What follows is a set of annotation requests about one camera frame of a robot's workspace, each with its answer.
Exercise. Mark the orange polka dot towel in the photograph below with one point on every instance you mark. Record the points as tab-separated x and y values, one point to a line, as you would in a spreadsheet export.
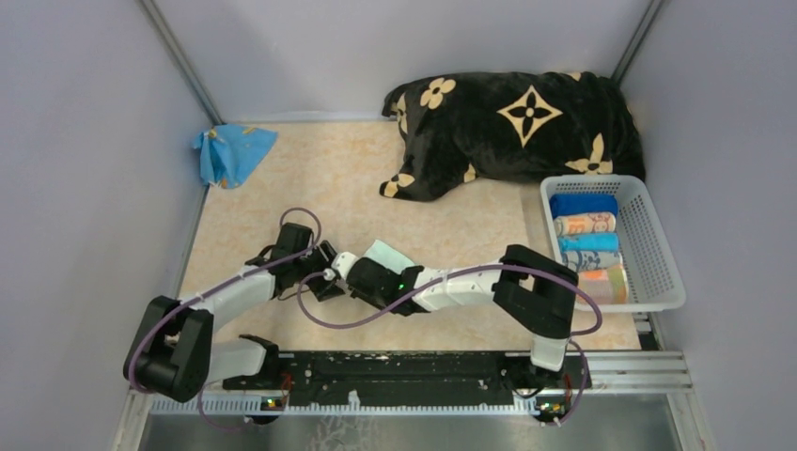
605	286

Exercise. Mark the black beige flower blanket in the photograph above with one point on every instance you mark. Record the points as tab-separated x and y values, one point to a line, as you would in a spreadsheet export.
511	126

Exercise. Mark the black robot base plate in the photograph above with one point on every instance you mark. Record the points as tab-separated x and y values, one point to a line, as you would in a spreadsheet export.
422	379

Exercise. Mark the dark blue rolled towel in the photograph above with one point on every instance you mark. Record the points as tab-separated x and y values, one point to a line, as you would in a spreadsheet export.
573	204

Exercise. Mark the beige orange rolled towel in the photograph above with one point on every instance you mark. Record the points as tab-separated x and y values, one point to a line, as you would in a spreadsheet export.
585	223

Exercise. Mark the light blue crumpled cloth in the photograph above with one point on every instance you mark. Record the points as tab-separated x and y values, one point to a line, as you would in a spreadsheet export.
230	153

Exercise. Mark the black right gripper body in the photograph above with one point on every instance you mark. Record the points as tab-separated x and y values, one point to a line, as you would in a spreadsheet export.
374	300

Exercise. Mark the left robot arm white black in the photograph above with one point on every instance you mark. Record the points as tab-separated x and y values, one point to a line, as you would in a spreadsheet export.
173	352

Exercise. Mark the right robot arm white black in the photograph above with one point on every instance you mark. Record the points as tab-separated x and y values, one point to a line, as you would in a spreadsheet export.
536	291

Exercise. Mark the blue white patterned towel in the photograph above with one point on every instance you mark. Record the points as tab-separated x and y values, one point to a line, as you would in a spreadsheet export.
585	260

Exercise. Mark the white plastic basket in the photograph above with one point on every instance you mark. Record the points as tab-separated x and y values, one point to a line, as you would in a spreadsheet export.
652	273

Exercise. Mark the cyan rolled towel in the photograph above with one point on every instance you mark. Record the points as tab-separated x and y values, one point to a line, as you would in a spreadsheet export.
599	242

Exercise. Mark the aluminium rail frame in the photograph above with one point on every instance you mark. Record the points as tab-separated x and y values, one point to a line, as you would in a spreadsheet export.
612	373

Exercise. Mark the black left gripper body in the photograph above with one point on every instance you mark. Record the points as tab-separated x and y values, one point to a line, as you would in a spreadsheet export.
314	259

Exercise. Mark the mint green towel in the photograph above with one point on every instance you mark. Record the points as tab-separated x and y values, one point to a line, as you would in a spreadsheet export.
387	256

